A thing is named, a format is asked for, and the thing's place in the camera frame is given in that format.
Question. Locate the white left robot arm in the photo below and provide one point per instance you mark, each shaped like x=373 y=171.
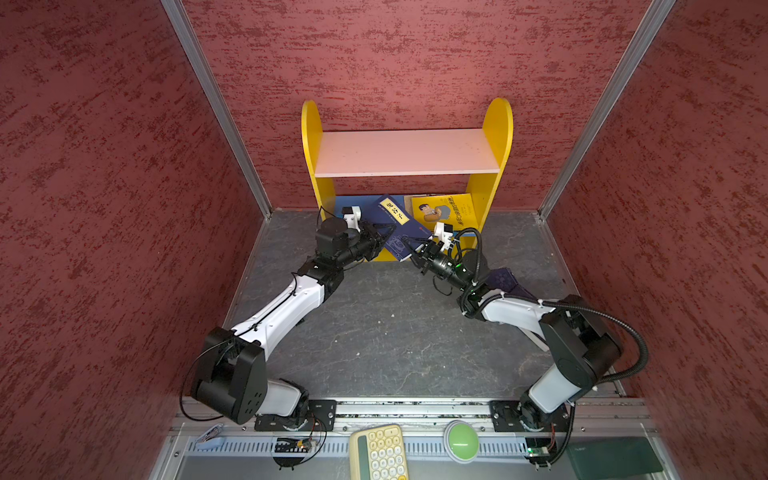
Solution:
x=230 y=374

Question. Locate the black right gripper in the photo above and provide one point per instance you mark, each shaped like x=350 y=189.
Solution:
x=427 y=256

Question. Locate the metal clip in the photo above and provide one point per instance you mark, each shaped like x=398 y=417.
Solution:
x=212 y=436

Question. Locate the aluminium corner post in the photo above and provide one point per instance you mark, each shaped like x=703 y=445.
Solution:
x=190 y=43
x=648 y=28

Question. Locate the dark blue book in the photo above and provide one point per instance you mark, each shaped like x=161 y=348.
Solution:
x=503 y=279
x=408 y=233

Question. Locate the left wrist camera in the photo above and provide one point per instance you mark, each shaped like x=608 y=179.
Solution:
x=337 y=233

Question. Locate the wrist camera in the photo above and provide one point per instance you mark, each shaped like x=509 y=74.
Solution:
x=337 y=233
x=444 y=237

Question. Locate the aluminium corner post right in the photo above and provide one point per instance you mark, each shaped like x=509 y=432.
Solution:
x=648 y=28

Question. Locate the circuit board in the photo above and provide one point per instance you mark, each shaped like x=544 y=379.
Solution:
x=537 y=447
x=293 y=446

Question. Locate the green round button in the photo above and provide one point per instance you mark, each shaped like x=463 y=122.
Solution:
x=460 y=442

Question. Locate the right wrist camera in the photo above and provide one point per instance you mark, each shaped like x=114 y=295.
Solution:
x=444 y=237

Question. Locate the right circuit board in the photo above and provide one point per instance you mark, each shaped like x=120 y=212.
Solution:
x=537 y=447

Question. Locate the yellow cartoon book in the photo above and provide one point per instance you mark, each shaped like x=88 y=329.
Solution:
x=456 y=210

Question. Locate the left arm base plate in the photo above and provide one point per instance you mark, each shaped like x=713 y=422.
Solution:
x=321 y=414

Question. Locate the yellow wooden bookshelf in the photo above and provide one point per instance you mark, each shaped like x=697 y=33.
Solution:
x=481 y=154

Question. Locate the left circuit board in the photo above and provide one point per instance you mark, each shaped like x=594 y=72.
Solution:
x=293 y=446

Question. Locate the dark blue book bottom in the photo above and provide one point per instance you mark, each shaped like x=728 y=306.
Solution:
x=503 y=279

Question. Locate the aluminium corner post left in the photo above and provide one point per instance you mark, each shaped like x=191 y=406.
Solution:
x=190 y=43

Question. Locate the yellow calculator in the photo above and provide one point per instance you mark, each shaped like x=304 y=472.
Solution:
x=378 y=453

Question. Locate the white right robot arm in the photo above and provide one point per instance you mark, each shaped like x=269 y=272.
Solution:
x=582 y=347

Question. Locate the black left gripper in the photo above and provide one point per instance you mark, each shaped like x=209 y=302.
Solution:
x=371 y=230

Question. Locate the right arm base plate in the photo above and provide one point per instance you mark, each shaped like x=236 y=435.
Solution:
x=504 y=417

